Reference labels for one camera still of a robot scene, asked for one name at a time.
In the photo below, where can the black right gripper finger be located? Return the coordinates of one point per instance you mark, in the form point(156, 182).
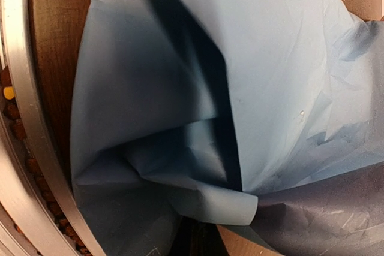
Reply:
point(196, 238)

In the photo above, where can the blue wrapping paper sheet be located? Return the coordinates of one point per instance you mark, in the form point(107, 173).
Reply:
point(264, 115)

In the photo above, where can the aluminium front rail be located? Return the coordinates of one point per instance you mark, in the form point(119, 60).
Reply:
point(39, 46)

